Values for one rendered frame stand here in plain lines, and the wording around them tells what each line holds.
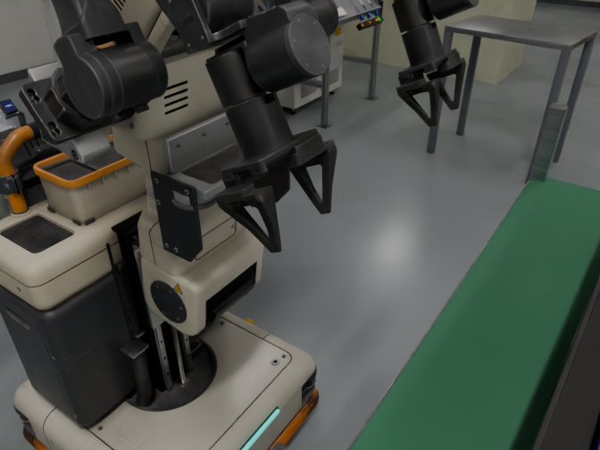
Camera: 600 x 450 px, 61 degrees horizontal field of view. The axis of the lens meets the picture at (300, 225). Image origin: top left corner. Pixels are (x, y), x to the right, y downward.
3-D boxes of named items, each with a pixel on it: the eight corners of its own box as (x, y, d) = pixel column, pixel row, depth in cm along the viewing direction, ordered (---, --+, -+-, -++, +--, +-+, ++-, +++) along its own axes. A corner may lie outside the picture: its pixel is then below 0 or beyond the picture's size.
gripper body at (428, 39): (460, 58, 86) (447, 14, 84) (436, 72, 79) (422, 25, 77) (425, 70, 91) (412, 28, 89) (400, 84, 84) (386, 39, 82)
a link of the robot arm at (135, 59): (99, 63, 71) (64, 72, 67) (130, 23, 63) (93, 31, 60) (135, 122, 72) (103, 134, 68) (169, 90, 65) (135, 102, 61)
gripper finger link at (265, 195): (326, 229, 55) (295, 147, 52) (287, 261, 50) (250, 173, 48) (281, 233, 60) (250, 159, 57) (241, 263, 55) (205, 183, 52)
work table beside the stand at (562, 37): (531, 186, 299) (570, 45, 256) (426, 152, 338) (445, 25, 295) (558, 161, 327) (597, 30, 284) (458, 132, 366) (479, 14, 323)
